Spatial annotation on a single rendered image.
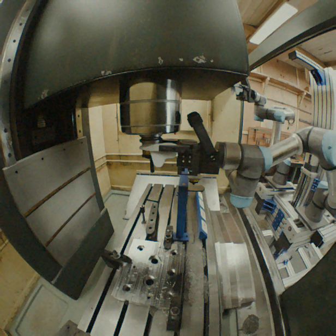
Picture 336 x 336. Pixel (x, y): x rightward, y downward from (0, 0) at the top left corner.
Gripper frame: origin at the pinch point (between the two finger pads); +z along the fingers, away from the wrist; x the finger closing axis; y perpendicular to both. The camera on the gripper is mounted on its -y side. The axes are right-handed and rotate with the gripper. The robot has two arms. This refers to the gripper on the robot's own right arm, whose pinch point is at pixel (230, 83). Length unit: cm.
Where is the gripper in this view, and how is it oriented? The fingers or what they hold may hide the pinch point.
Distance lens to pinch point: 77.1
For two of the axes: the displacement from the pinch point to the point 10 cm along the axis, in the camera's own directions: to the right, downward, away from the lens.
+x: -3.9, -3.4, 8.6
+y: 0.0, 9.3, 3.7
